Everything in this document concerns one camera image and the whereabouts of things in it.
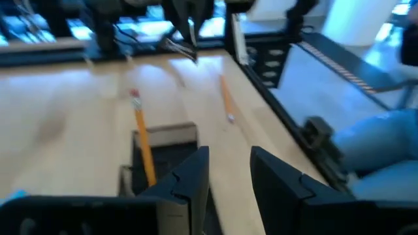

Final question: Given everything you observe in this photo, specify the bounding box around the black aluminium table frame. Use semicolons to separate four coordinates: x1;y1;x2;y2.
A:
0;0;357;196

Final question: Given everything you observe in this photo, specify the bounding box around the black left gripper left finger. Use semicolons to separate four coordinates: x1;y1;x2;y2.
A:
0;146;210;235

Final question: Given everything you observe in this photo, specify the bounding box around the person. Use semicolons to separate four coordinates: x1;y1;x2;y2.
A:
332;108;418;204

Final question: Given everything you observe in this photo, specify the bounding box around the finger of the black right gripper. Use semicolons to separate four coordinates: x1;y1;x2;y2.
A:
159;38;199;63

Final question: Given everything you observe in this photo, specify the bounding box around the black mesh desk organizer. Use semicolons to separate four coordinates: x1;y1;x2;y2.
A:
117;121;226;235

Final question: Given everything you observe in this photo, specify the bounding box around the orange pencil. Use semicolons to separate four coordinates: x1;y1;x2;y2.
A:
129;87;157;187

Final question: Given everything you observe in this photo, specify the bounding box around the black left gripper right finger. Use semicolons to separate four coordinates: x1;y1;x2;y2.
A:
249;146;418;235

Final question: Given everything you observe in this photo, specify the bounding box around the small red object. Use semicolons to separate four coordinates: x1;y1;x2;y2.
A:
219;74;236;124

